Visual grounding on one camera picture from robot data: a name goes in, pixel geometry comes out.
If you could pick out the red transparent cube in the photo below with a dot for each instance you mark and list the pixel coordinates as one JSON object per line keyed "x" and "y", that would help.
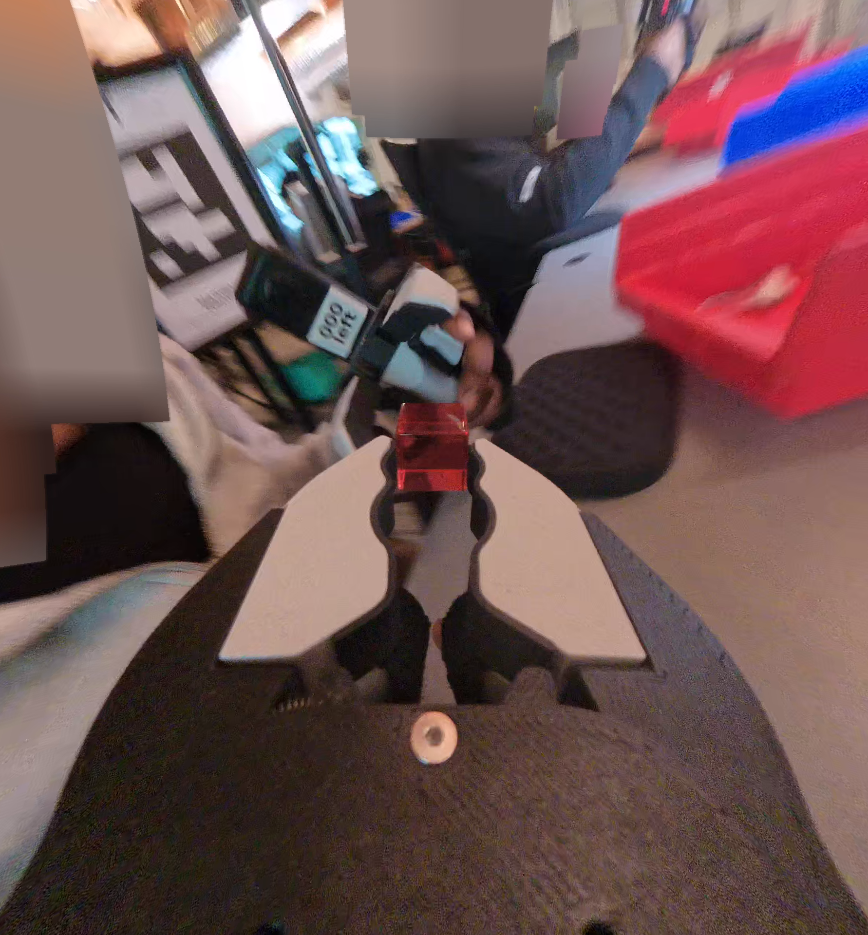
{"x": 430, "y": 449}

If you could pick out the blue storage bin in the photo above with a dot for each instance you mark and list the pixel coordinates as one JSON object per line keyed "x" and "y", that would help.
{"x": 806, "y": 109}

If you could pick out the person's left forearm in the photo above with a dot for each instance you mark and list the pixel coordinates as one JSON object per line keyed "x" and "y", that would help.
{"x": 258, "y": 453}

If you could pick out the person's grey hoodie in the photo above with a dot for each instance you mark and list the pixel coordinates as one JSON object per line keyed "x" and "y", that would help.
{"x": 39, "y": 694}

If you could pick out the person's left hand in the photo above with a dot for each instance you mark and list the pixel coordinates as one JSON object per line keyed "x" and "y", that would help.
{"x": 485, "y": 380}

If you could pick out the green plastic bin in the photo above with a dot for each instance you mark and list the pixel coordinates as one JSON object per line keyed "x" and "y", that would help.
{"x": 313, "y": 380}

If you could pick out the black mesh wrist rest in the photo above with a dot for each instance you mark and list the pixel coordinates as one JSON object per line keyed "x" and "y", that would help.
{"x": 595, "y": 424}

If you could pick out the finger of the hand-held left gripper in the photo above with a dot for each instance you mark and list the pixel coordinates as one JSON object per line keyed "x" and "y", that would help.
{"x": 427, "y": 288}
{"x": 427, "y": 369}

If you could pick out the black tripod stand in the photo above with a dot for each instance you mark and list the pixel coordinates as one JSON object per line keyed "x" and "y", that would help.
{"x": 295, "y": 109}

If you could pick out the black framed marker sign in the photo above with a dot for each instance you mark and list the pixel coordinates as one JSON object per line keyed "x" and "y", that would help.
{"x": 185, "y": 204}

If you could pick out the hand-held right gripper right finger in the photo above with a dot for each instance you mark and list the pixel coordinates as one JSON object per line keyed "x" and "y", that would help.
{"x": 551, "y": 577}

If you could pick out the person's black shirt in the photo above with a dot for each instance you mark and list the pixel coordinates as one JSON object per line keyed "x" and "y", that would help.
{"x": 120, "y": 511}

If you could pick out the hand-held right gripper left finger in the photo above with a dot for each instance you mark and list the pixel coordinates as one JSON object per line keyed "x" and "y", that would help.
{"x": 310, "y": 577}

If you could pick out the red storage bin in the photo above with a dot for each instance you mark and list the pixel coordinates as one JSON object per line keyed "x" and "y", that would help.
{"x": 704, "y": 95}
{"x": 806, "y": 292}

